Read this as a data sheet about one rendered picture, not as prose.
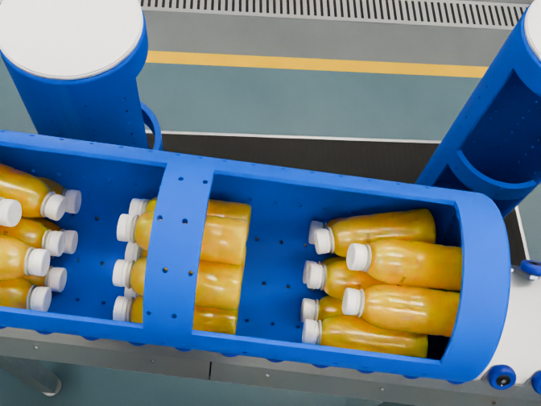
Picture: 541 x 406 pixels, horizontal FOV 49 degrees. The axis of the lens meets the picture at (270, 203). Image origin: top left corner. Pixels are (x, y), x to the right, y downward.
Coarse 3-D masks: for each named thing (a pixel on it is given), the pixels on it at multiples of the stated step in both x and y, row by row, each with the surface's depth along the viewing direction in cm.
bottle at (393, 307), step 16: (368, 288) 86; (384, 288) 85; (400, 288) 85; (416, 288) 86; (368, 304) 84; (384, 304) 84; (400, 304) 84; (416, 304) 84; (432, 304) 84; (448, 304) 84; (368, 320) 85; (384, 320) 84; (400, 320) 84; (416, 320) 84; (432, 320) 84; (448, 320) 84; (448, 336) 86
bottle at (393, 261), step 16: (384, 240) 86; (400, 240) 86; (368, 256) 85; (384, 256) 84; (400, 256) 84; (416, 256) 85; (432, 256) 85; (448, 256) 86; (368, 272) 86; (384, 272) 84; (400, 272) 84; (416, 272) 85; (432, 272) 85; (448, 272) 85; (448, 288) 87
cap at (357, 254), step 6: (354, 246) 85; (360, 246) 85; (348, 252) 87; (354, 252) 84; (360, 252) 84; (366, 252) 85; (348, 258) 87; (354, 258) 84; (360, 258) 84; (366, 258) 84; (348, 264) 86; (354, 264) 84; (360, 264) 84; (354, 270) 86; (360, 270) 86
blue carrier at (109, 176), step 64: (128, 192) 100; (192, 192) 78; (256, 192) 98; (320, 192) 97; (384, 192) 83; (448, 192) 86; (64, 256) 101; (192, 256) 75; (256, 256) 103; (320, 256) 103; (0, 320) 80; (64, 320) 79; (192, 320) 78; (256, 320) 97
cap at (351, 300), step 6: (348, 288) 86; (354, 288) 87; (348, 294) 85; (354, 294) 85; (348, 300) 85; (354, 300) 85; (342, 306) 88; (348, 306) 85; (354, 306) 85; (348, 312) 85; (354, 312) 85
